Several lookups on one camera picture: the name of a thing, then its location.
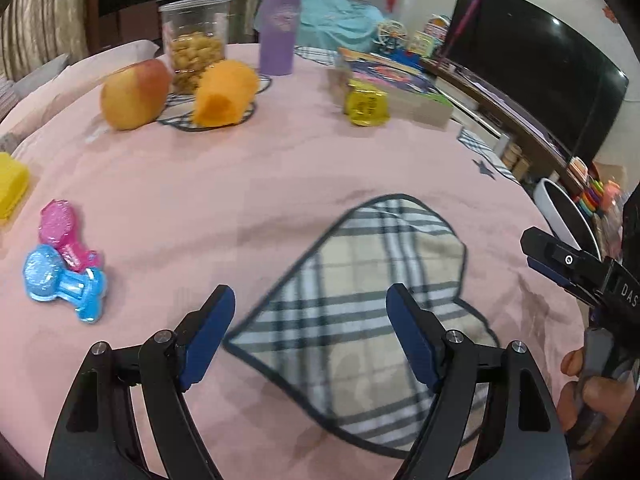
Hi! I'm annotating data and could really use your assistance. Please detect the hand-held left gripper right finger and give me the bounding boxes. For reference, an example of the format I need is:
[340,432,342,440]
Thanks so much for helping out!
[386,283,573,480]

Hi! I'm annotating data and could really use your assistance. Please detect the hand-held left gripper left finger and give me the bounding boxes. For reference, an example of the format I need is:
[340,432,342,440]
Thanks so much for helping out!
[45,284,237,480]

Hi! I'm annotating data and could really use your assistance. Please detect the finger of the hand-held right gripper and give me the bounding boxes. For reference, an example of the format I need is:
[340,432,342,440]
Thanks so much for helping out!
[526,257,598,307]
[520,227,603,281]

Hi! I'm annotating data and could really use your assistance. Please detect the person's right hand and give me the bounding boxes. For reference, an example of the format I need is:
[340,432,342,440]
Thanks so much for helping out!
[556,349,637,434]

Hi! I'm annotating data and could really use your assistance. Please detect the stack of round containers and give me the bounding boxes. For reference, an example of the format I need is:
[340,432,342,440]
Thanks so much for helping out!
[502,142,531,173]

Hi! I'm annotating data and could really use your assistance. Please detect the pink blanket with plaid hearts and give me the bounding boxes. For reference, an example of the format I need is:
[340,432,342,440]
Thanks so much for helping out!
[0,40,591,480]

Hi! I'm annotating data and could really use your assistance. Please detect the blue glitter plastic toy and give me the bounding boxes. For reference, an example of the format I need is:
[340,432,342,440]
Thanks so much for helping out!
[22,245,108,324]

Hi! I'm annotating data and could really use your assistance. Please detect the pink glitter plastic toy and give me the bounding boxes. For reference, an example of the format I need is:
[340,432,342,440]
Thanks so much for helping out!
[39,200,103,273]

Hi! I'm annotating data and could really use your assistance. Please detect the black flat television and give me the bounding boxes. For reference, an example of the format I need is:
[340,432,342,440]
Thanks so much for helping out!
[440,0,630,161]

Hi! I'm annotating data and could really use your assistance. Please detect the shiny yellow packet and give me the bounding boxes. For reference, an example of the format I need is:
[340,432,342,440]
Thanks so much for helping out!
[345,80,391,127]

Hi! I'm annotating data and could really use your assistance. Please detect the colourful flat cardboard box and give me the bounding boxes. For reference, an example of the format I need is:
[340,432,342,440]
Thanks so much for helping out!
[327,47,456,131]

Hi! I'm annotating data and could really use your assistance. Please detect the orange cut fruit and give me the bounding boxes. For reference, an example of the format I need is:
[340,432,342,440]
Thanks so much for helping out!
[192,59,261,128]

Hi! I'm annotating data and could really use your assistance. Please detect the yellow plastic block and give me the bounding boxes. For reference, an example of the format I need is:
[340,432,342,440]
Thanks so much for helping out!
[0,152,31,226]

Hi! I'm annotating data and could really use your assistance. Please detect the red yellow apple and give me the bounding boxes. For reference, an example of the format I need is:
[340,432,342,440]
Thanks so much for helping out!
[100,58,173,132]

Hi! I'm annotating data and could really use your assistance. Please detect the colourful toy playset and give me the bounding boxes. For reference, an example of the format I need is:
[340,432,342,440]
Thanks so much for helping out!
[407,15,451,58]

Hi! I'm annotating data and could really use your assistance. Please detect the ferris wheel toy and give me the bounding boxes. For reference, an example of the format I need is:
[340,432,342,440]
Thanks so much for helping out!
[375,19,408,58]

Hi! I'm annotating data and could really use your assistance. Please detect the clear plastic jar of nuts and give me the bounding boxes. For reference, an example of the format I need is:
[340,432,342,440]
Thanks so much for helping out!
[158,0,233,96]

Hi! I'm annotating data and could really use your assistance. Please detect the grey striped pillow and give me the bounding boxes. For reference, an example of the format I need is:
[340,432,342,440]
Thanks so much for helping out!
[0,52,71,106]

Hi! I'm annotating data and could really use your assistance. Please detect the purple tumbler cup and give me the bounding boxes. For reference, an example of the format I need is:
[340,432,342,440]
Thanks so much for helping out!
[257,0,305,77]

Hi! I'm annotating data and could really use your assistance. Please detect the light blue cover cloth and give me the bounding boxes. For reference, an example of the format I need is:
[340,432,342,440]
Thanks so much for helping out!
[255,0,388,53]

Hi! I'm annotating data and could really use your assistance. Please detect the beige striped curtain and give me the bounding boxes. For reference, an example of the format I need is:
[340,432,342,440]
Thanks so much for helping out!
[0,0,91,83]

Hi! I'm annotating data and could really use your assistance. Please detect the colourful stacking ring toy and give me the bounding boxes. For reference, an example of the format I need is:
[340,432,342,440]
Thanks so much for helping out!
[577,180,608,221]

